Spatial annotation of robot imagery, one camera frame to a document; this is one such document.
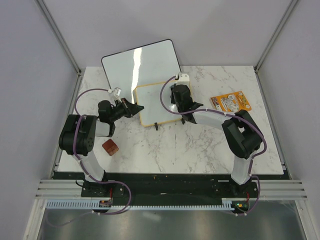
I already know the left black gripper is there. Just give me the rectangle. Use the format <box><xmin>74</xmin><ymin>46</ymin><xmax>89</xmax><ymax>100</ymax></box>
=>
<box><xmin>109</xmin><ymin>97</ymin><xmax>143</xmax><ymax>122</ymax></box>

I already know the right aluminium corner post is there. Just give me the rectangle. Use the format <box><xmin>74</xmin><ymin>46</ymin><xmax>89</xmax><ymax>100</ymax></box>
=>
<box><xmin>253</xmin><ymin>0</ymin><xmax>301</xmax><ymax>73</ymax></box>

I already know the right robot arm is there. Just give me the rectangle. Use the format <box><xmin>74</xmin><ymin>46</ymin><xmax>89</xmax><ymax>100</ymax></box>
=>
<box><xmin>170</xmin><ymin>84</ymin><xmax>266</xmax><ymax>197</ymax></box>

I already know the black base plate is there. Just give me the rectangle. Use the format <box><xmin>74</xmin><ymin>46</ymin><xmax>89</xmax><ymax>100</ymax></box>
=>
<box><xmin>53</xmin><ymin>171</ymin><xmax>292</xmax><ymax>207</ymax></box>

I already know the aluminium rail frame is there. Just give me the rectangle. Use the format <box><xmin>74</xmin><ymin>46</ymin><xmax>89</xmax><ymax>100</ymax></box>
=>
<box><xmin>24</xmin><ymin>172</ymin><xmax>315</xmax><ymax>240</ymax></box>

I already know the left aluminium corner post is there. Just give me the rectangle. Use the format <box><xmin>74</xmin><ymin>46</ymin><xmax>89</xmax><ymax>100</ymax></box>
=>
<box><xmin>34</xmin><ymin>0</ymin><xmax>83</xmax><ymax>76</ymax></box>

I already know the red wooden block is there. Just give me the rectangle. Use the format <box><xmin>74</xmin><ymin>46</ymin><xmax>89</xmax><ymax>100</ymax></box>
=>
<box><xmin>102</xmin><ymin>139</ymin><xmax>119</xmax><ymax>156</ymax></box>

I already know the white slotted cable duct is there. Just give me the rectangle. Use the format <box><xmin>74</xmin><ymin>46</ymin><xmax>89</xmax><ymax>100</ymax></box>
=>
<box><xmin>46</xmin><ymin>199</ymin><xmax>245</xmax><ymax>211</ymax></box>

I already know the aluminium corner post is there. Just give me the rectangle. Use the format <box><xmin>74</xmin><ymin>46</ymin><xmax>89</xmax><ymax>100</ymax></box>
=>
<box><xmin>253</xmin><ymin>0</ymin><xmax>301</xmax><ymax>73</ymax></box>
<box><xmin>34</xmin><ymin>0</ymin><xmax>83</xmax><ymax>76</ymax></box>

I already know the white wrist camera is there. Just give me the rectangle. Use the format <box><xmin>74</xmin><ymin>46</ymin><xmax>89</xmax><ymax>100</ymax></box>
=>
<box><xmin>174</xmin><ymin>72</ymin><xmax>190</xmax><ymax>84</ymax></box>
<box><xmin>107</xmin><ymin>87</ymin><xmax>122</xmax><ymax>100</ymax></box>

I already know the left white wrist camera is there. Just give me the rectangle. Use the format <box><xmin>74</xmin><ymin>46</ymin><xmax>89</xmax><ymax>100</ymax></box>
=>
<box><xmin>107</xmin><ymin>87</ymin><xmax>122</xmax><ymax>100</ymax></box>

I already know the yellow framed whiteboard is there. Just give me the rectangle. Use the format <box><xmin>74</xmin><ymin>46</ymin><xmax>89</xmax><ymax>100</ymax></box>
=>
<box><xmin>134</xmin><ymin>80</ymin><xmax>182</xmax><ymax>127</ymax></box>

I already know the black framed whiteboard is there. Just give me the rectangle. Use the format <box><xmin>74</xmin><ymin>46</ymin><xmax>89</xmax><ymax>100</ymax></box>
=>
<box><xmin>101</xmin><ymin>39</ymin><xmax>181</xmax><ymax>103</ymax></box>

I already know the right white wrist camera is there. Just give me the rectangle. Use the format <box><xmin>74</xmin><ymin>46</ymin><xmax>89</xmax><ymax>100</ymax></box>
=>
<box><xmin>174</xmin><ymin>72</ymin><xmax>190</xmax><ymax>84</ymax></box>

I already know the orange card box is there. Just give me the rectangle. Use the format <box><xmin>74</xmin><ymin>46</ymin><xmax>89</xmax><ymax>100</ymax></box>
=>
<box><xmin>209</xmin><ymin>91</ymin><xmax>252</xmax><ymax>113</ymax></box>

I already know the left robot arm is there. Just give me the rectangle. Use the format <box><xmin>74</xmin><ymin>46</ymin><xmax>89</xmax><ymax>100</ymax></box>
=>
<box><xmin>58</xmin><ymin>98</ymin><xmax>145</xmax><ymax>197</ymax></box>

